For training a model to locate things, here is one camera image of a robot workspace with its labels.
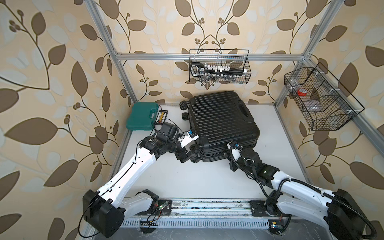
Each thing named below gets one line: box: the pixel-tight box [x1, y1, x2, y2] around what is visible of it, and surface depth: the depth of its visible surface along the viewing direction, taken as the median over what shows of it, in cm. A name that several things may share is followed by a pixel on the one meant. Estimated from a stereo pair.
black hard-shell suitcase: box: [179, 91, 261, 163], surface depth 85 cm
